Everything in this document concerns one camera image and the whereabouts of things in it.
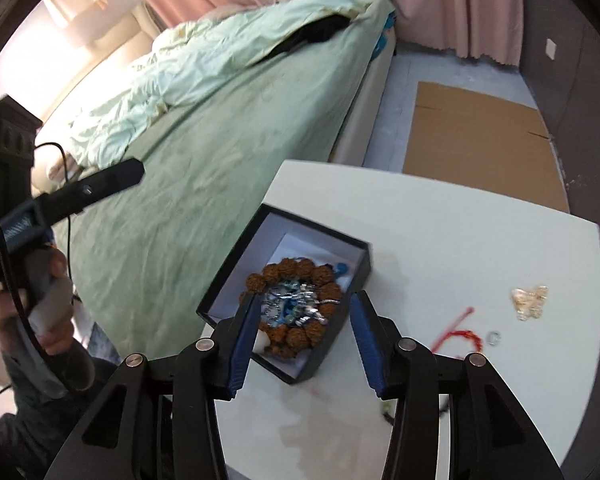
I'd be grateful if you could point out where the black cable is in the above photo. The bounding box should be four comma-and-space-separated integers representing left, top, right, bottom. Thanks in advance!
0, 142, 83, 397

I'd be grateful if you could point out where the black jewelry box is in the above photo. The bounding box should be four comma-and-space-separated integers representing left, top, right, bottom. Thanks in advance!
196, 203, 373, 385

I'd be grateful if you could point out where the blue cord jewelry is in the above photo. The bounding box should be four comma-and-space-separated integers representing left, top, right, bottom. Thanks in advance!
266, 262, 350, 330

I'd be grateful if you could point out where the black cloth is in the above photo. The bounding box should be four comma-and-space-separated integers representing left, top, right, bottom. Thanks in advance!
267, 14, 351, 59

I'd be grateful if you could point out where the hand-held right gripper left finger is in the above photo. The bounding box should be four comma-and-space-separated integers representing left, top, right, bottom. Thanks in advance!
42, 292, 261, 480

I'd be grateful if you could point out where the beige headboard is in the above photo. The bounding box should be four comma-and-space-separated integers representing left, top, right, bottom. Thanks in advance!
129, 2, 165, 37

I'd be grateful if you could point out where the wide pink curtain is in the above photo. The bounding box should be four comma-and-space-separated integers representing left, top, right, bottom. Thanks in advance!
312, 0, 524, 67

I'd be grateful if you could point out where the person's left forearm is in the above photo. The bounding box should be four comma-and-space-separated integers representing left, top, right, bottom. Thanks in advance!
0, 355, 122, 480

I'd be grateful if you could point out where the white table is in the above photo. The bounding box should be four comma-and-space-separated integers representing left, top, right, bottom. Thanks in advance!
212, 159, 600, 480

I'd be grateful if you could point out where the flat brown cardboard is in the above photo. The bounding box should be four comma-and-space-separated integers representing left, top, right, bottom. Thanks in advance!
402, 81, 571, 214

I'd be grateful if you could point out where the person's left hand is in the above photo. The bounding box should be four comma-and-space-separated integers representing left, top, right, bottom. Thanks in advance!
0, 249, 77, 359

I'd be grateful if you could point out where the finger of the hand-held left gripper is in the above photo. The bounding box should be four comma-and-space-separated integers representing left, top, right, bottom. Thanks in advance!
30, 157, 146, 231

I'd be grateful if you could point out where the light green duvet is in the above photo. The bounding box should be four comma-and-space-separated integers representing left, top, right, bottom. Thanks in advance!
69, 0, 377, 169

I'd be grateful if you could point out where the red string bracelet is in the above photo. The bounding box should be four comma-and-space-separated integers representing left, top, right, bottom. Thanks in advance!
429, 304, 484, 357

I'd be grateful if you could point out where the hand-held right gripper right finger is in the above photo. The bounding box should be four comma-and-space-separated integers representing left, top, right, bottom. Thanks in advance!
350, 290, 566, 480

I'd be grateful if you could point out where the clear butterfly hair clip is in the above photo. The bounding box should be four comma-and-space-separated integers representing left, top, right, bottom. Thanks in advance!
510, 284, 551, 320

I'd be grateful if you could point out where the dark brown wardrobe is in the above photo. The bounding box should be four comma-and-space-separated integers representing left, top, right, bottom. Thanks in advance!
519, 0, 600, 241

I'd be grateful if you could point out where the bed with green sheet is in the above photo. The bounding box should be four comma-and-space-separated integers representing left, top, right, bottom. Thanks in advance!
30, 0, 397, 342

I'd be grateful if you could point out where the brown bead bracelet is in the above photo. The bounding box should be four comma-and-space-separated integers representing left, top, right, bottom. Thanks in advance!
239, 258, 347, 362

